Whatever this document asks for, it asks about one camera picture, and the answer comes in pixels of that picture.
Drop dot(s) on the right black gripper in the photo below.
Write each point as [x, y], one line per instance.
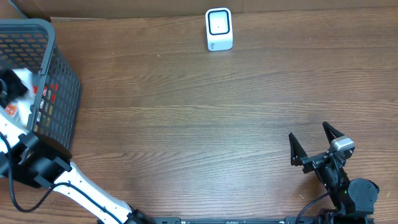
[318, 158]

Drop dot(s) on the white barcode scanner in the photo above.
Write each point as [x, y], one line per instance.
[219, 29]

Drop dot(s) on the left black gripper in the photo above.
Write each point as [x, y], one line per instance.
[7, 85]

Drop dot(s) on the orange spaghetti pack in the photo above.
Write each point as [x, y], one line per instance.
[46, 106]

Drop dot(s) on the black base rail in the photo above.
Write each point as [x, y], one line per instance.
[286, 220]

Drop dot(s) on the orange small snack box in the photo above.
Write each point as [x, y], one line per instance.
[12, 109]

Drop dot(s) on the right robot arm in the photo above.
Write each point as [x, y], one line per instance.
[353, 200]

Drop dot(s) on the grey plastic mesh basket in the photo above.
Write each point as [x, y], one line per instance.
[40, 97]

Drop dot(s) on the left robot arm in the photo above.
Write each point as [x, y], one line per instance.
[77, 189]

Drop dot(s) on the white cosmetic tube gold cap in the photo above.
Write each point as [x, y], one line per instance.
[19, 109]

